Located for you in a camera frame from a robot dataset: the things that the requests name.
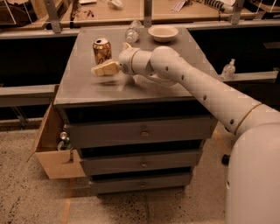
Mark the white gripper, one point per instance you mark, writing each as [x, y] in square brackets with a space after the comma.
[126, 60]

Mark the orange patterned drink can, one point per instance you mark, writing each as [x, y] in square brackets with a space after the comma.
[102, 50]

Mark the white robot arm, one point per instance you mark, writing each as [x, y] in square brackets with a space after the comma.
[253, 179]

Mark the clear plastic water bottle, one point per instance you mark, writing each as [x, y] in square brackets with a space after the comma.
[132, 34]

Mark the silver can in box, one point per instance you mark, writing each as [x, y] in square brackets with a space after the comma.
[63, 136]

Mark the green bottle in box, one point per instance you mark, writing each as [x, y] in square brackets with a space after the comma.
[64, 144]

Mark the hand sanitizer pump bottle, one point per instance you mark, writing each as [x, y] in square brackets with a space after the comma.
[229, 70]

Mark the white ceramic bowl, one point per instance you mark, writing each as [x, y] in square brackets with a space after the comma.
[163, 33]

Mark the grey three-drawer cabinet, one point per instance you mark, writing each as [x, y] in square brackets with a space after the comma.
[131, 133]

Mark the cardboard box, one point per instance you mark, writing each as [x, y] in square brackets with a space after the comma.
[58, 164]

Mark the black office chair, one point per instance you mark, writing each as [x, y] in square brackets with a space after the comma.
[225, 159]

